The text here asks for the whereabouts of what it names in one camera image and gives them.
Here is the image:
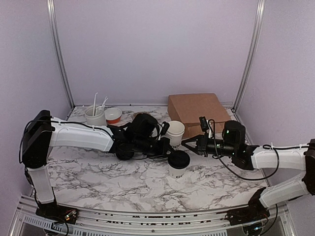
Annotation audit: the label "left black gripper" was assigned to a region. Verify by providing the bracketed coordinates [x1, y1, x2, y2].
[133, 136, 177, 159]

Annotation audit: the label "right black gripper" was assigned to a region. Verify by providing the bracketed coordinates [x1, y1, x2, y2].
[182, 133, 236, 157]

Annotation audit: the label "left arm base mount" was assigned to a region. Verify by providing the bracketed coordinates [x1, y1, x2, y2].
[34, 197, 78, 224]

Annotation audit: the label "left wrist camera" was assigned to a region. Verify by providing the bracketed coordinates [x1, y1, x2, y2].
[160, 121, 170, 136]

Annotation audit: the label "white paper coffee cup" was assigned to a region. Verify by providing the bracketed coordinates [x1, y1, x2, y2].
[169, 165, 187, 179]

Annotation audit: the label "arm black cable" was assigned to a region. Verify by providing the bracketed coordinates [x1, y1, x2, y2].
[19, 118, 163, 164]
[209, 119, 311, 181]

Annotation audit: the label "right aluminium frame post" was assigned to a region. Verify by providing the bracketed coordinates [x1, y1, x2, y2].
[233, 0, 266, 112]

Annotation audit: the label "cardboard cup carrier tray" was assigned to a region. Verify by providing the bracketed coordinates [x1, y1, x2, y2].
[132, 112, 143, 120]

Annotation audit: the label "aluminium frame post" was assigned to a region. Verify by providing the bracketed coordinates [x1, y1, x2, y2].
[233, 0, 266, 112]
[47, 0, 75, 110]

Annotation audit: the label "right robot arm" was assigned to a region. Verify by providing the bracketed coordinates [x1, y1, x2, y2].
[182, 117, 315, 220]

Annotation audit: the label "black plastic cup lid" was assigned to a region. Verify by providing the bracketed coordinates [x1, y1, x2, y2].
[168, 150, 190, 169]

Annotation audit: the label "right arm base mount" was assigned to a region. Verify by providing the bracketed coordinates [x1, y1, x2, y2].
[225, 187, 270, 226]

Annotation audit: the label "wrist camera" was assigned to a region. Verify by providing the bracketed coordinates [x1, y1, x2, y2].
[199, 117, 215, 139]
[160, 121, 170, 136]

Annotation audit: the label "brown paper bag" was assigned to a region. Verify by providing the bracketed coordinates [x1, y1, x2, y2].
[168, 93, 231, 139]

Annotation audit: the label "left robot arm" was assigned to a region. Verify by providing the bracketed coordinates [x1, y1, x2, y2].
[19, 110, 174, 219]

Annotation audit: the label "aluminium front rail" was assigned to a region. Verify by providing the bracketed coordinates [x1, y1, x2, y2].
[8, 196, 296, 236]

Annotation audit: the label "left aluminium frame post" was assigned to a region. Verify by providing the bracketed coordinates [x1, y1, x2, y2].
[47, 0, 75, 110]

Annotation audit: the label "white utensil holder cup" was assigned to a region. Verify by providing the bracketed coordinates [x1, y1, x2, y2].
[84, 105, 106, 126]

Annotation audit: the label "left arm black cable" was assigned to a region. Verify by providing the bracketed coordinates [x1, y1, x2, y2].
[19, 118, 163, 164]

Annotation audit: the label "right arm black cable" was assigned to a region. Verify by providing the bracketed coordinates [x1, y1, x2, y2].
[209, 119, 311, 181]

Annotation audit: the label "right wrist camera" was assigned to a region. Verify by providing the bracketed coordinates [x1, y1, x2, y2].
[199, 117, 215, 139]

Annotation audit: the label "orange white bowl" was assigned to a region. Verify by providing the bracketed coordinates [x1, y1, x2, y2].
[104, 108, 122, 124]

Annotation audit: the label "stacked white paper cups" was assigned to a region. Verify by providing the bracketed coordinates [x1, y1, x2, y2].
[166, 120, 185, 148]

